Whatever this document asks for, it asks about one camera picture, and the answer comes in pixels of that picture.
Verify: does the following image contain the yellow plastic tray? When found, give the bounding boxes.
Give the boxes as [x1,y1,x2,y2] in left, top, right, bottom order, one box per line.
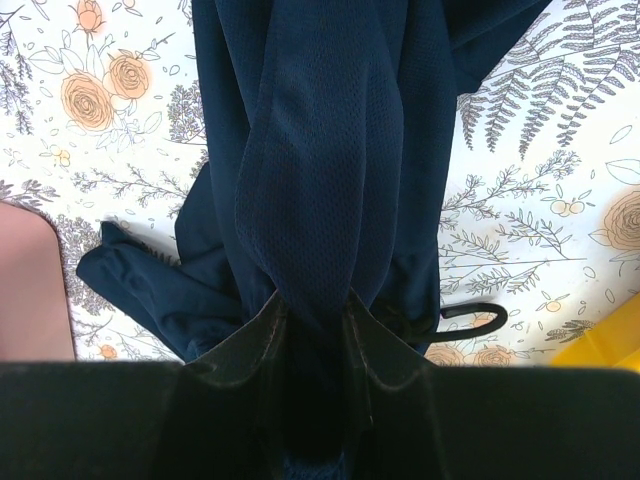
[551,294,640,373]

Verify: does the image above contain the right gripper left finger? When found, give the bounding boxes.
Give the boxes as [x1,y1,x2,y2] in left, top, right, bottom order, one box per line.
[1,295,287,479]

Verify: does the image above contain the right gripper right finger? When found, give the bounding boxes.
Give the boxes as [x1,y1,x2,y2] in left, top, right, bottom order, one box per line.
[343,296,639,479]

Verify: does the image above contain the floral table mat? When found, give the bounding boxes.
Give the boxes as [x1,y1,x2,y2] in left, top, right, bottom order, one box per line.
[1,1,639,366]

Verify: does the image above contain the navy blue shorts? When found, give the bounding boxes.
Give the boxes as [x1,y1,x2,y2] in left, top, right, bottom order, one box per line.
[76,1,545,479]

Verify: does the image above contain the pink divided organizer tray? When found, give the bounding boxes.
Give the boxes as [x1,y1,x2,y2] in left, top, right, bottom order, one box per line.
[1,203,75,361]

